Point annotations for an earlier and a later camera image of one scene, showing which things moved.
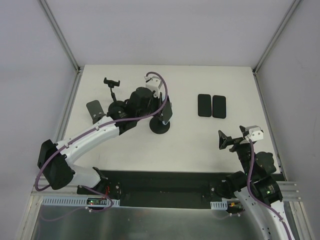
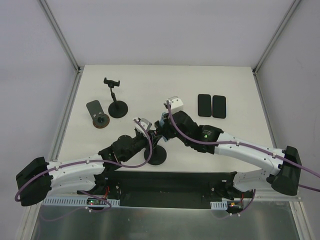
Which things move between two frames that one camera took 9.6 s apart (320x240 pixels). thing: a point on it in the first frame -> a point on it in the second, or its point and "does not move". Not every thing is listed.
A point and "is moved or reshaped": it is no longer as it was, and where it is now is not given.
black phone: [204, 105] does not move
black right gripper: [236, 141] -> [163, 128]
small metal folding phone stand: [95, 110] does not move
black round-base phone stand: [157, 126] is moved or reshaped
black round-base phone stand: [116, 110] does not move
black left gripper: [163, 107] -> [150, 135]
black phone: [219, 106] does not move
